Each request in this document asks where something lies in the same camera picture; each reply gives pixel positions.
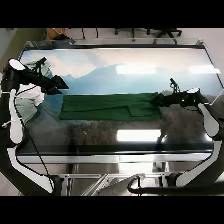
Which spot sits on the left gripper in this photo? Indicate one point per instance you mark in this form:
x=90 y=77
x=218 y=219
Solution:
x=55 y=84

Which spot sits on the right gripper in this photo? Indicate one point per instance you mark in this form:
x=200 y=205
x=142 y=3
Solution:
x=163 y=100

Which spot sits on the green shirt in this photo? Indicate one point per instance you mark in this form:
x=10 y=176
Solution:
x=100 y=106

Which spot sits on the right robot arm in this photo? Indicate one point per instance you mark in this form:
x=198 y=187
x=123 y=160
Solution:
x=209 y=120

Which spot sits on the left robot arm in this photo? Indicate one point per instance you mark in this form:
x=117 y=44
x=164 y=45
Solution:
x=16 y=116

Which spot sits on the white garment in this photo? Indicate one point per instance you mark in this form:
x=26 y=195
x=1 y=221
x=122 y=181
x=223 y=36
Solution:
x=33 y=93

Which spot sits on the pale grey garment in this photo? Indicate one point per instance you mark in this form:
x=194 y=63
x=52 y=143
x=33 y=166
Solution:
x=25 y=110

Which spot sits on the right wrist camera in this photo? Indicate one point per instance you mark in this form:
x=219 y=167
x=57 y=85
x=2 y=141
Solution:
x=174 y=86

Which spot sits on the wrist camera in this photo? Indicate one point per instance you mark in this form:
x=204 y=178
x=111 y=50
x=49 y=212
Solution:
x=40 y=65
x=174 y=86

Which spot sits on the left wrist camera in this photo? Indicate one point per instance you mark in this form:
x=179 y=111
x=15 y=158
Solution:
x=40 y=65

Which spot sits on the silver frame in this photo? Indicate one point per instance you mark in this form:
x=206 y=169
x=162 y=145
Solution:
x=110 y=158

